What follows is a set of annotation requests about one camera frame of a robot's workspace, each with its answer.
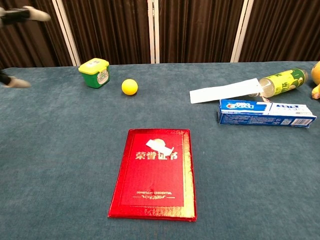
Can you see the green yellow drink bottle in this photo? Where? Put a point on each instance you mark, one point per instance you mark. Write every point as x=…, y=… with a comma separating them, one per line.
x=285, y=81

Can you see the small pale green paper strip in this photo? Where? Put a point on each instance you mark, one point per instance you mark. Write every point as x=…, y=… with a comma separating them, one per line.
x=158, y=146

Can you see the blue white toothpaste box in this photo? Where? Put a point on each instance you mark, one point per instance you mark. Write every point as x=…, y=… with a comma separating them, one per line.
x=265, y=113

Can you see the blue felt table cloth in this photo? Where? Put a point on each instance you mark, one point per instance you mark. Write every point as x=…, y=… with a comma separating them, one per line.
x=50, y=162

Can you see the yellow ball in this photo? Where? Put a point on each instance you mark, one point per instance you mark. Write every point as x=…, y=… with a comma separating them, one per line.
x=129, y=87

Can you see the red gold certificate book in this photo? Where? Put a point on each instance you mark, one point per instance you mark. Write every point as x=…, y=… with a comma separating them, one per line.
x=155, y=180

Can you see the yellow fruit at edge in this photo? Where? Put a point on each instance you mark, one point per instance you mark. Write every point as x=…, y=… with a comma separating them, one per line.
x=316, y=80

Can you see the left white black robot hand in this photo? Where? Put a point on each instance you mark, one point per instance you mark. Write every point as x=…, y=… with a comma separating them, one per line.
x=15, y=15

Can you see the green box with yellow lid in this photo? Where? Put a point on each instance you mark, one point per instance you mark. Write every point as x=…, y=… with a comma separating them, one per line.
x=94, y=75

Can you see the dark folding screen panel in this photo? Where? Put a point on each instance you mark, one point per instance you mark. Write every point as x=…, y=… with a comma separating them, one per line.
x=112, y=30
x=285, y=30
x=30, y=45
x=197, y=30

